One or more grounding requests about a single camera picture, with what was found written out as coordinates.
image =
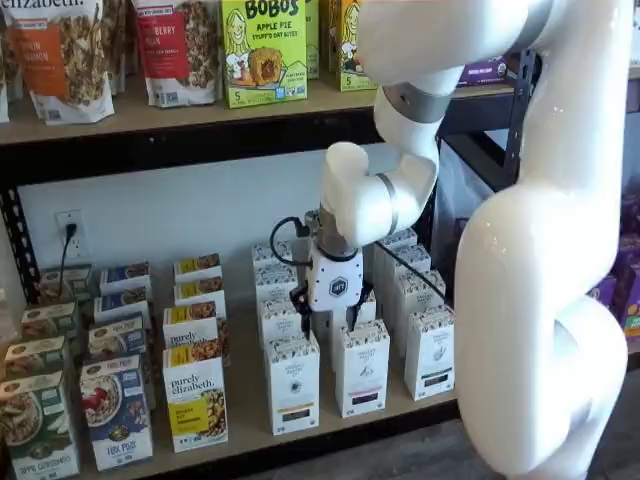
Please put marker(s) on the red label granola bag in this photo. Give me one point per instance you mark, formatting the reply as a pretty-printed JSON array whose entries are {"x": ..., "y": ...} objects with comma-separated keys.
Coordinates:
[{"x": 175, "y": 55}]

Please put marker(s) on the green Nature's Path cereal box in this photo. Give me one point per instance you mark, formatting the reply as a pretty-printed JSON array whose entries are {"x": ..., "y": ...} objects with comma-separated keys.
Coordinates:
[
  {"x": 65, "y": 282},
  {"x": 40, "y": 430},
  {"x": 35, "y": 357},
  {"x": 50, "y": 320}
]

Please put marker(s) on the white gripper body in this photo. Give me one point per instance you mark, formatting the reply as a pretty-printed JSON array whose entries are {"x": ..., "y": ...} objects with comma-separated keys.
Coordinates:
[{"x": 335, "y": 285}]

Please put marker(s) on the yellow Purely Elizabeth box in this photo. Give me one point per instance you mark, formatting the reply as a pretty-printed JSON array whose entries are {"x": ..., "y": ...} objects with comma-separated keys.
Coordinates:
[
  {"x": 192, "y": 330},
  {"x": 195, "y": 400},
  {"x": 200, "y": 292},
  {"x": 197, "y": 267}
]

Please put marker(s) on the yellow Bobo's peanut butter box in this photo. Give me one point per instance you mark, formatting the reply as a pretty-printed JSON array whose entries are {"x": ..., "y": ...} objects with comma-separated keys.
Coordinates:
[
  {"x": 331, "y": 40},
  {"x": 352, "y": 55}
]

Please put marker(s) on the green Bobo's apple pie box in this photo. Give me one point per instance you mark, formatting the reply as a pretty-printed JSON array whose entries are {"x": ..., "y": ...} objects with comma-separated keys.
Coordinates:
[
  {"x": 265, "y": 55},
  {"x": 312, "y": 40}
]

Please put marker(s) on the orange label granola bag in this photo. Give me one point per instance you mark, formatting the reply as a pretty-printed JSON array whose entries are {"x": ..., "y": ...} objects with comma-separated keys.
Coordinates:
[
  {"x": 60, "y": 60},
  {"x": 120, "y": 45}
]

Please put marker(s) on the blue label granola bag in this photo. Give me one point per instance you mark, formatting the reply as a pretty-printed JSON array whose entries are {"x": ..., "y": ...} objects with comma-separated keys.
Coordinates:
[{"x": 4, "y": 75}]

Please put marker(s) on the blue purple Z Bar box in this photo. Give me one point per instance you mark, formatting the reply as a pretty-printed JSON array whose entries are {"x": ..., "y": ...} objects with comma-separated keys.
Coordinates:
[{"x": 482, "y": 72}]

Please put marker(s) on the blue Nature's Path oatmeal box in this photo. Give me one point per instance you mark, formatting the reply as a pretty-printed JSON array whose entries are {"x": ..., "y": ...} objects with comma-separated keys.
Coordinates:
[
  {"x": 117, "y": 415},
  {"x": 117, "y": 335},
  {"x": 125, "y": 277},
  {"x": 122, "y": 302}
]

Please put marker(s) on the white wall outlet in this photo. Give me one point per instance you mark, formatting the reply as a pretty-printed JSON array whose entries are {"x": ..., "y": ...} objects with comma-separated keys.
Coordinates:
[{"x": 61, "y": 217}]

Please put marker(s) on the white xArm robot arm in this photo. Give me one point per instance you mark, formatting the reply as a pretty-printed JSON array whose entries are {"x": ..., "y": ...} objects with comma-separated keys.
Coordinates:
[{"x": 550, "y": 250}]

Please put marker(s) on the white box yellow strip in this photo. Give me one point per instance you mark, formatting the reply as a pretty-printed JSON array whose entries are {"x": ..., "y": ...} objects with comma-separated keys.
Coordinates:
[
  {"x": 275, "y": 282},
  {"x": 295, "y": 385},
  {"x": 265, "y": 252},
  {"x": 280, "y": 320}
]

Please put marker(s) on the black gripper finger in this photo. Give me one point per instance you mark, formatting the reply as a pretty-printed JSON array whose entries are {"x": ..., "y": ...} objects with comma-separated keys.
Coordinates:
[
  {"x": 301, "y": 300},
  {"x": 360, "y": 306}
]

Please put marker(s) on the white box green strip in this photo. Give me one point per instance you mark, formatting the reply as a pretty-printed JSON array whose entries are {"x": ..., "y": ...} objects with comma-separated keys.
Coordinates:
[
  {"x": 402, "y": 267},
  {"x": 395, "y": 240},
  {"x": 430, "y": 350},
  {"x": 417, "y": 300}
]

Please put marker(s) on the translucent plastic sheet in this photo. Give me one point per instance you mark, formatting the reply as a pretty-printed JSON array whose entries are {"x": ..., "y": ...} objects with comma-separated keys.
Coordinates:
[{"x": 457, "y": 190}]

